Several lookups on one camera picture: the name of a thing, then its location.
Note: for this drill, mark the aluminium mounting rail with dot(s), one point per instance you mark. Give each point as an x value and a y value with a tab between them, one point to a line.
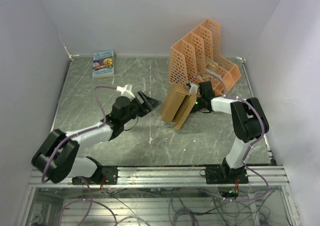
190	176

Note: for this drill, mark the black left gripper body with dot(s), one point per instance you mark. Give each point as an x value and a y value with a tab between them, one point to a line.
137	109

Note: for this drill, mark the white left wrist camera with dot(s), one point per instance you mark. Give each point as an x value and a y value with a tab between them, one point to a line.
126	91

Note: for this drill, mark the peach plastic file organizer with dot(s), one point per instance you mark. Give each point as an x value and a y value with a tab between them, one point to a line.
197	58

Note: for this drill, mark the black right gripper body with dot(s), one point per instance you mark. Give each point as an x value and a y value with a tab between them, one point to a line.
198	104

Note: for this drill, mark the blue paperback book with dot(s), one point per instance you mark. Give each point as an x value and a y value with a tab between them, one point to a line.
103	64

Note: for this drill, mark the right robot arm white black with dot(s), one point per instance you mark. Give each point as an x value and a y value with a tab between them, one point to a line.
249	125

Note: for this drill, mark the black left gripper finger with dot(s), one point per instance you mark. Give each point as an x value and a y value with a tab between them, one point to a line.
151	103
143	100

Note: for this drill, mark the brown cardboard box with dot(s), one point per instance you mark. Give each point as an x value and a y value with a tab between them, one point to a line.
177	105

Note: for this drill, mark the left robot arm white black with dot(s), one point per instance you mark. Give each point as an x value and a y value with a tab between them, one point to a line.
57	156

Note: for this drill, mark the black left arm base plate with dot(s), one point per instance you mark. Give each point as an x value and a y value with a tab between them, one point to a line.
104	175

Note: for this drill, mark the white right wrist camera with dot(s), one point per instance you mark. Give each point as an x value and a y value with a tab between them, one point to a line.
193	89

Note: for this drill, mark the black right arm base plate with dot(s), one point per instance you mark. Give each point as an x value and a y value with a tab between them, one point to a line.
222	174

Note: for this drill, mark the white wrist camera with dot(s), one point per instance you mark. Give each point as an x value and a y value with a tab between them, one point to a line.
126	91
193	89

